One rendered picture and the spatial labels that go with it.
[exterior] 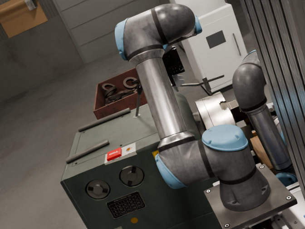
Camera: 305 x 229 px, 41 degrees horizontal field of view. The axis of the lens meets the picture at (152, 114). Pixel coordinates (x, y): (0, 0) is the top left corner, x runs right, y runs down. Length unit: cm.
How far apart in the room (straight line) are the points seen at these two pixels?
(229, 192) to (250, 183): 7
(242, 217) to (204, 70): 379
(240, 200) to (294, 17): 63
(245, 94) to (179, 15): 38
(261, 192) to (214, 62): 377
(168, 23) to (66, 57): 896
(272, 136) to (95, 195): 74
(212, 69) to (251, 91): 351
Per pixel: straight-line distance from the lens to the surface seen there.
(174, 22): 122
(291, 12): 73
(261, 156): 191
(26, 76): 1033
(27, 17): 1006
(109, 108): 411
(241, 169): 117
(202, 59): 486
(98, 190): 168
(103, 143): 175
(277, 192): 126
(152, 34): 122
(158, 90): 119
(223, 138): 113
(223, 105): 176
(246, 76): 143
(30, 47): 1016
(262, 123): 147
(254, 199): 121
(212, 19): 481
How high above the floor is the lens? 192
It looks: 21 degrees down
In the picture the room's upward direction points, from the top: 24 degrees counter-clockwise
